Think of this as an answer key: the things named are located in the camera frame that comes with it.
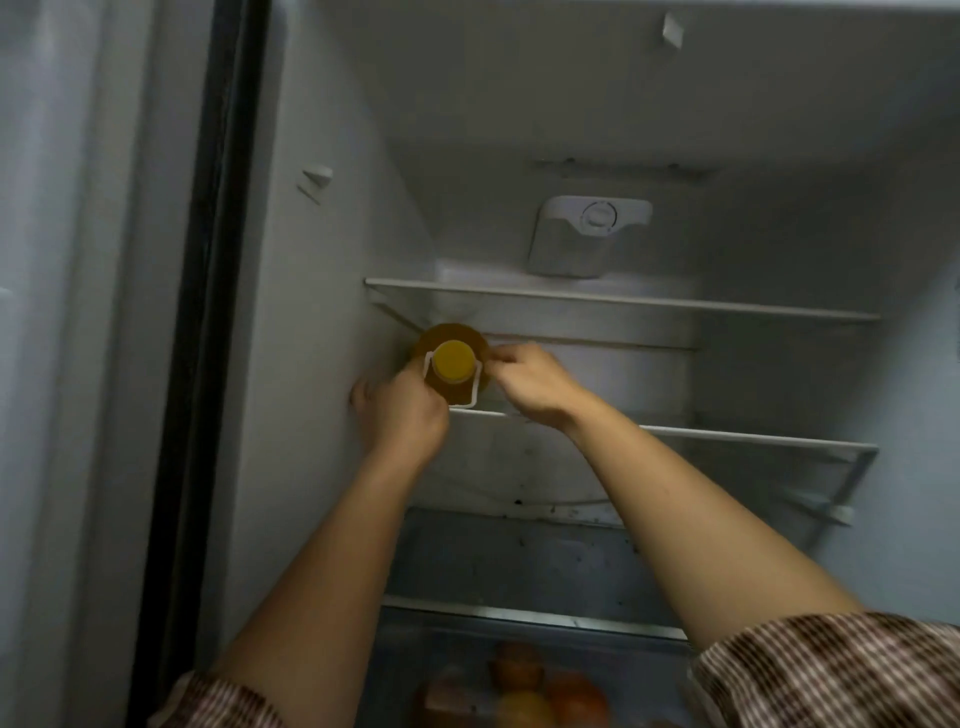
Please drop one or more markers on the person's right hand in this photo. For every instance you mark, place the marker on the person's right hand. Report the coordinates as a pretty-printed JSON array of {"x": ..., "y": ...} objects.
[{"x": 544, "y": 386}]

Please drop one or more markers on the person's left hand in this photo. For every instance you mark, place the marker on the person's left hand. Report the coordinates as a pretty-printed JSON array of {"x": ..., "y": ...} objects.
[{"x": 409, "y": 420}]

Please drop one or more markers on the person's left fingers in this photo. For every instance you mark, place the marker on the person's left fingers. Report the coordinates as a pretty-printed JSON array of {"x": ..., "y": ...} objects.
[{"x": 362, "y": 394}]

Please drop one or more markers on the person's right fingers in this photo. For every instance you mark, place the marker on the person's right fingers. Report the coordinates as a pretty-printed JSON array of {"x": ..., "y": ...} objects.
[{"x": 510, "y": 358}]

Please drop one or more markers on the person's left forearm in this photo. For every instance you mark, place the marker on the person's left forearm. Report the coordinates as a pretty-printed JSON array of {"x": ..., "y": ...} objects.
[{"x": 330, "y": 585}]

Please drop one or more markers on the person's right forearm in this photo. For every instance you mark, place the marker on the person's right forearm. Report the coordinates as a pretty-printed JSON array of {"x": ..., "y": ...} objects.
[{"x": 697, "y": 517}]

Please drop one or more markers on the glass fridge shelf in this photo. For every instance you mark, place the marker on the glass fridge shelf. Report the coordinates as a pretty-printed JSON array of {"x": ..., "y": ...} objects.
[
  {"x": 622, "y": 300},
  {"x": 750, "y": 439}
]

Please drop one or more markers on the white thermostat control housing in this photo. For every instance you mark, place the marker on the white thermostat control housing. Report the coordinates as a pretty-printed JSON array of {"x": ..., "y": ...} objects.
[{"x": 577, "y": 232}]

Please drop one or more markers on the glass crisper drawer cover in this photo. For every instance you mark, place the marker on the glass crisper drawer cover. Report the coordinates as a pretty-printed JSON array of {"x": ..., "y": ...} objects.
[{"x": 525, "y": 570}]

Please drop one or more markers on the white shelf support clip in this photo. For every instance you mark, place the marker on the white shelf support clip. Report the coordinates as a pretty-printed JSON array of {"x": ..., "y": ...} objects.
[
  {"x": 316, "y": 182},
  {"x": 825, "y": 510}
]

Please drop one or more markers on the clear crisper drawer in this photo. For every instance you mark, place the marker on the clear crisper drawer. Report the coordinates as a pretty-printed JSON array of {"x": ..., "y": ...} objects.
[{"x": 420, "y": 652}]

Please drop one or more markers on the orange fruit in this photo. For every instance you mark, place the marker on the orange fruit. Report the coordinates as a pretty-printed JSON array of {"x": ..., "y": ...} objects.
[{"x": 517, "y": 666}]

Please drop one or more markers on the white refrigerator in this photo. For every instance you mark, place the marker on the white refrigerator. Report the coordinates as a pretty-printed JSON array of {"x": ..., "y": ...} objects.
[{"x": 787, "y": 187}]

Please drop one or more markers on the brown checked shirt sleeve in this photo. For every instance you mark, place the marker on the brown checked shirt sleeve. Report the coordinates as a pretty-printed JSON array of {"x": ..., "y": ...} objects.
[
  {"x": 217, "y": 705},
  {"x": 832, "y": 675}
]

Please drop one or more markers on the yellow fruit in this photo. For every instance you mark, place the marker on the yellow fruit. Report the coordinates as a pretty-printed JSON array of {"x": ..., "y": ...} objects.
[{"x": 525, "y": 712}]

